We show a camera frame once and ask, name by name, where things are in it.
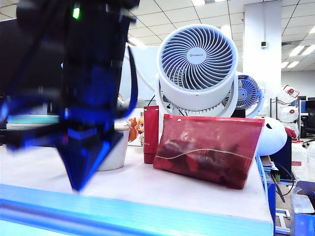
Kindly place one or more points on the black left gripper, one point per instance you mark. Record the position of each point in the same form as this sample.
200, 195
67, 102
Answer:
88, 103

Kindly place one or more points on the white ceramic mug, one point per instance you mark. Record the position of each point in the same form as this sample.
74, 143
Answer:
118, 152

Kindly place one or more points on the small orange fox figurine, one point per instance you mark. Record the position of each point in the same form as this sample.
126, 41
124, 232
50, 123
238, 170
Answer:
133, 130

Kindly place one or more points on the orange-haired anime figurine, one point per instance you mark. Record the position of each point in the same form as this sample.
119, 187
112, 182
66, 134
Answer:
141, 127

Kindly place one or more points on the teal book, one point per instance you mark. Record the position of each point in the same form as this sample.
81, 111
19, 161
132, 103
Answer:
29, 119

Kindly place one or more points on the white book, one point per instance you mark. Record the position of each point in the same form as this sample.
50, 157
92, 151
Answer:
24, 126

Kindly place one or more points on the red cosmetic tube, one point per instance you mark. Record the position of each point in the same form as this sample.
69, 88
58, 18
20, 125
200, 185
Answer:
151, 127

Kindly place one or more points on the white partition panel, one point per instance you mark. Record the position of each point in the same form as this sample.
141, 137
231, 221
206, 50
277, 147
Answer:
147, 61

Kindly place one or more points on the red translucent zip pouch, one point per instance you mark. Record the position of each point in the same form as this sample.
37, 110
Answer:
209, 152

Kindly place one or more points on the black computer monitor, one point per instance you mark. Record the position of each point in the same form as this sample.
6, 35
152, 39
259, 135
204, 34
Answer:
8, 61

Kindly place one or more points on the large white desk fan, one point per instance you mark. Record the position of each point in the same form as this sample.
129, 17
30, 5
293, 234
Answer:
197, 56

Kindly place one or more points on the small white desk fan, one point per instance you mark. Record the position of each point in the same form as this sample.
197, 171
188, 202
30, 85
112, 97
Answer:
249, 94

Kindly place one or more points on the white round plush toy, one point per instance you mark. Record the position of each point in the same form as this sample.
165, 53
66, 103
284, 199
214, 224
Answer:
273, 137

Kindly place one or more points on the blue printed carton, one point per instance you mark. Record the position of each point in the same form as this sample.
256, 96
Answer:
304, 211

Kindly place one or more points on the black office chair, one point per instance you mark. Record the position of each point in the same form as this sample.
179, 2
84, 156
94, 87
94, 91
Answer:
308, 127

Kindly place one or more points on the small wall sensor box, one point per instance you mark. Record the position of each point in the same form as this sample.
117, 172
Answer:
264, 44

